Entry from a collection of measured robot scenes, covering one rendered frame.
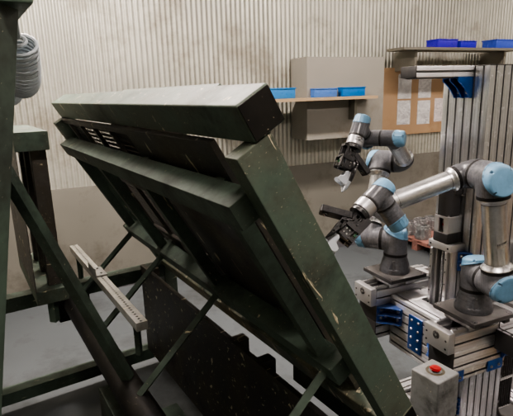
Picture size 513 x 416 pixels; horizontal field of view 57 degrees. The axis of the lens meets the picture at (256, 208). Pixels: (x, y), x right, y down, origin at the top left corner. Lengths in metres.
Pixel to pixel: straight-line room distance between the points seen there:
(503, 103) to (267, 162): 1.39
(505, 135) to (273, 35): 3.55
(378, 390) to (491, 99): 1.27
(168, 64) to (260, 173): 3.96
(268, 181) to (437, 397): 1.12
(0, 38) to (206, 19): 4.31
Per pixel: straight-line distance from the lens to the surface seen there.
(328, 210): 1.62
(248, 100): 1.07
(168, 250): 2.61
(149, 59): 4.97
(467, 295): 2.15
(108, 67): 4.90
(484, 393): 2.76
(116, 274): 3.33
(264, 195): 1.12
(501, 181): 1.86
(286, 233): 1.18
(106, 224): 5.02
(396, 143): 2.23
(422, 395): 1.97
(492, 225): 1.93
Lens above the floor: 1.95
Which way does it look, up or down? 14 degrees down
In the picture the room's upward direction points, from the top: 2 degrees counter-clockwise
